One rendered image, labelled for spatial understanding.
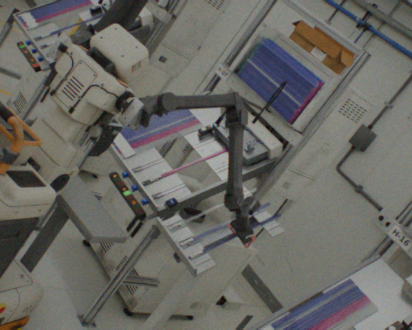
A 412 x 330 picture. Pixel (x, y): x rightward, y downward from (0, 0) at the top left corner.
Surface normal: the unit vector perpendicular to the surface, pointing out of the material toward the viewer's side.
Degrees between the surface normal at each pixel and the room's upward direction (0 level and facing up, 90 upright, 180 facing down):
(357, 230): 90
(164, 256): 90
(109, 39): 48
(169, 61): 90
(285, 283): 90
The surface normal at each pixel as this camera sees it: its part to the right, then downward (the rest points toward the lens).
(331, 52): -0.42, -0.37
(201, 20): 0.52, 0.59
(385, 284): -0.02, -0.71
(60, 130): -0.33, -0.12
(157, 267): -0.62, -0.22
